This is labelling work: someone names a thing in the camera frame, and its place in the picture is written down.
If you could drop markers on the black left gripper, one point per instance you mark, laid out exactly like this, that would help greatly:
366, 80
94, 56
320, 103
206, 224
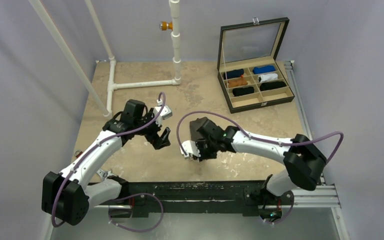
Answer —
153, 138

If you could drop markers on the dark grey boxer underwear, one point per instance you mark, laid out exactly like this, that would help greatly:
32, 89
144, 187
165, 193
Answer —
194, 127

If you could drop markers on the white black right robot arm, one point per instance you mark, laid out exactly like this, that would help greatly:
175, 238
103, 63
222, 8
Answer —
303, 161

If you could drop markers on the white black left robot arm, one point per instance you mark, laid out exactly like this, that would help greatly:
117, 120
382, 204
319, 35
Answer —
68, 194

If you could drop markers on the brown rolled underwear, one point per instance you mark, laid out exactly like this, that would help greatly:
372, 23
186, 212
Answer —
236, 82

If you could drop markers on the navy rolled underwear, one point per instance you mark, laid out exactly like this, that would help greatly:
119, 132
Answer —
237, 73

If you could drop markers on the black rolled underwear right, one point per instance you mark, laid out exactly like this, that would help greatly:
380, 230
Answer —
266, 86

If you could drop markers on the white rolled underwear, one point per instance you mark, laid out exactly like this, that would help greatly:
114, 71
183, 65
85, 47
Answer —
266, 77

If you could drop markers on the blue rolled underwear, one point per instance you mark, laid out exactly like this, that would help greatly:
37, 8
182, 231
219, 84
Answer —
263, 69

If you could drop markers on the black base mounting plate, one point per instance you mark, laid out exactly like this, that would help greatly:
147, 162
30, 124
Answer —
245, 197

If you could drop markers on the beige compartment organizer box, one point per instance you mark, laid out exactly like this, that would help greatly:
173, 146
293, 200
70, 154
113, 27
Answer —
249, 45

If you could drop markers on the orange knob on pipe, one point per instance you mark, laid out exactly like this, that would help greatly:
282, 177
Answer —
165, 26

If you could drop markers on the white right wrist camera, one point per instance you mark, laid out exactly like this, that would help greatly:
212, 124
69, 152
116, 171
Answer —
189, 150

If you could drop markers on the red handled clamp tool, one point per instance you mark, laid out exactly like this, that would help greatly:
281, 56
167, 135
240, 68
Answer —
103, 174

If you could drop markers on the white pvc pipe frame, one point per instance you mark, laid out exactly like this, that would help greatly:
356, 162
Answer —
106, 109

